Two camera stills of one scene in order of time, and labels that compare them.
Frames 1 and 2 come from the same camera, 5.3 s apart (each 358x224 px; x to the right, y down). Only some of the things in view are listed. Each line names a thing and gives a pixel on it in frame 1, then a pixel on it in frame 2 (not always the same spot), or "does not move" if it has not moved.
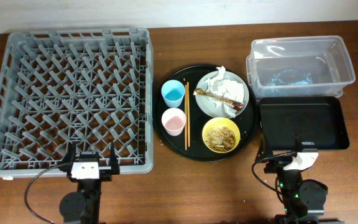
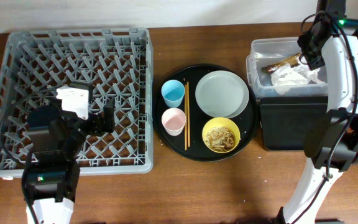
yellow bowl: x=221 y=135 does not move
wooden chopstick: x=186 y=115 does not move
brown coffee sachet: x=236 y=106 → x=292 y=61
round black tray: x=205 y=112 does not move
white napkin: x=220 y=86 → x=285 y=76
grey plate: x=208 y=106 does not move
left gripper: x=105 y=174 → x=97 y=126
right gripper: x=288 y=163 → x=302 y=40
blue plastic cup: x=173 y=92 does not move
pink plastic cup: x=173 y=121 does not move
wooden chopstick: x=188 y=113 does not move
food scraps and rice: x=220 y=139 does not move
